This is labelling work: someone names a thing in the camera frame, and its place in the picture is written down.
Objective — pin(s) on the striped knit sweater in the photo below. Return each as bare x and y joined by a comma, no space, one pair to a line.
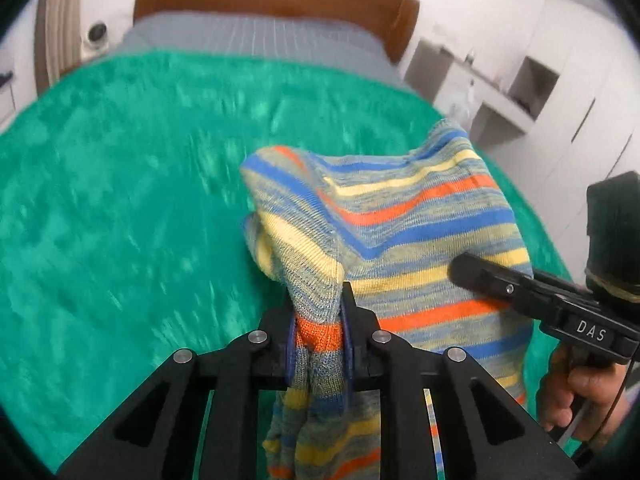
387,227

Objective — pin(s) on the green floral bedspread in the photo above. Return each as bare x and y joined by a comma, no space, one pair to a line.
122,220

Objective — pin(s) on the grey checked bed sheet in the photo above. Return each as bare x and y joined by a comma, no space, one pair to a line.
334,44

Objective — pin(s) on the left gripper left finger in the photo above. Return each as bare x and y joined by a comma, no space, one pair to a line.
196,415

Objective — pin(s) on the beige curtain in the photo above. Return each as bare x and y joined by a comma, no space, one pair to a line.
57,41

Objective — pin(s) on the white round fan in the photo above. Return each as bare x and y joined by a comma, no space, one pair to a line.
96,37

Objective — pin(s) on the white desk shelf unit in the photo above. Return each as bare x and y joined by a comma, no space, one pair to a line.
525,107

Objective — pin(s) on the person's right hand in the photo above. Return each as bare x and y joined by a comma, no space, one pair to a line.
560,386

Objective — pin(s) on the white plastic bag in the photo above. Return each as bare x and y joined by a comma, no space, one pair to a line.
470,104

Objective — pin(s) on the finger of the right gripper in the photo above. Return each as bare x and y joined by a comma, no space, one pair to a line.
497,282

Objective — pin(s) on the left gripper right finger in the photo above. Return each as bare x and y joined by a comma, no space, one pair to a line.
442,414

